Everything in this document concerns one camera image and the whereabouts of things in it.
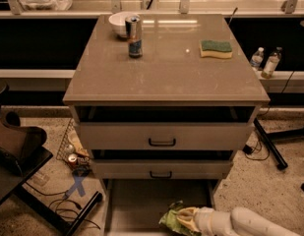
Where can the white bowl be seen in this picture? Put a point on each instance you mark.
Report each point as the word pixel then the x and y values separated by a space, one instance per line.
pixel 117 22

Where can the grey drawer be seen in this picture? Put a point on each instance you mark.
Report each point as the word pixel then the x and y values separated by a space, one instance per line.
pixel 164 136
pixel 160 169

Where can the black stand leg right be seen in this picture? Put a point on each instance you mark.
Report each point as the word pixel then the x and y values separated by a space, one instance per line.
pixel 269 138

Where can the blue tape cross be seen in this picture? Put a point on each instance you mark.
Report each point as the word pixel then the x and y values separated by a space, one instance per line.
pixel 77 186

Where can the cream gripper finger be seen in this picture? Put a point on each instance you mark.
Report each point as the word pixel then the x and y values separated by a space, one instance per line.
pixel 190 224
pixel 187 212

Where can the grey drawer cabinet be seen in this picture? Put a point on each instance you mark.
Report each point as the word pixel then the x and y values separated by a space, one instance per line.
pixel 171 83

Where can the middle grey drawer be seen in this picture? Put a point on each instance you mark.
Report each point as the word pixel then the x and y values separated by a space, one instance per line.
pixel 160 169

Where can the silver can in basket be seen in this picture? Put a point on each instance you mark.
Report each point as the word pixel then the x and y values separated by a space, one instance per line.
pixel 69 149

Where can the bottom open drawer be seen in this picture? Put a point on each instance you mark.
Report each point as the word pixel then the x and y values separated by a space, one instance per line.
pixel 135 207

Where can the green yellow sponge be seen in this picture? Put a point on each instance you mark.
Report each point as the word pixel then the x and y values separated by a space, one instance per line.
pixel 216 49

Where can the plastic bottle yellow liquid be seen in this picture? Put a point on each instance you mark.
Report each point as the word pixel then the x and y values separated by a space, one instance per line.
pixel 271 63

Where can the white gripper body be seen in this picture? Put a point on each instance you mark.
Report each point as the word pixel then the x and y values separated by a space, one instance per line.
pixel 207 218

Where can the wire basket on floor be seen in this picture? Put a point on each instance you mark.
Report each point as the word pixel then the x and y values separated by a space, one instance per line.
pixel 71 138

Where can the red soda can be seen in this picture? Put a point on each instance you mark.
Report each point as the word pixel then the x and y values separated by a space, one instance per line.
pixel 72 160

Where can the clear water bottle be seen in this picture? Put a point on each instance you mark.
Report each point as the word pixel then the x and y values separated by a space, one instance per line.
pixel 257 59

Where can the silver blue energy drink can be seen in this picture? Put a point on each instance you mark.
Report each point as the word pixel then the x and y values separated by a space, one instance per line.
pixel 133 25

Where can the green jalapeno chip bag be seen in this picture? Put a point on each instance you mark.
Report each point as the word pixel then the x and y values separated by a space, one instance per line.
pixel 169 219

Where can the top grey drawer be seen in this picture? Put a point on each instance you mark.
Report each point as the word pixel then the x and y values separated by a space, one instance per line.
pixel 164 136

